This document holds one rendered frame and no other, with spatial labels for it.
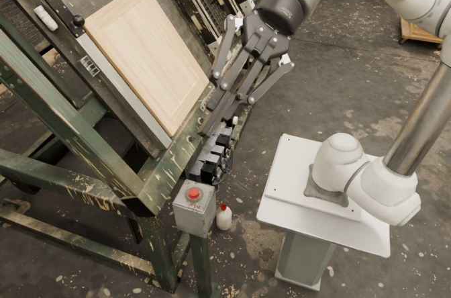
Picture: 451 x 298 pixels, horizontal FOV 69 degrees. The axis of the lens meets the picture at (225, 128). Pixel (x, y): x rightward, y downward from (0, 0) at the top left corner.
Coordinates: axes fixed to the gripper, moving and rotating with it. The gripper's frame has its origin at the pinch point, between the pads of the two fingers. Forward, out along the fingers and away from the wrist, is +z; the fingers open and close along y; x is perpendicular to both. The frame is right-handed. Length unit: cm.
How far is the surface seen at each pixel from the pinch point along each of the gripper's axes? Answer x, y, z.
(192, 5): 115, -21, -71
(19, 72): 62, -45, 6
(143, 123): 89, -8, -4
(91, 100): 84, -28, 0
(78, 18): 62, -42, -17
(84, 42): 77, -40, -15
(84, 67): 77, -35, -8
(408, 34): 236, 177, -266
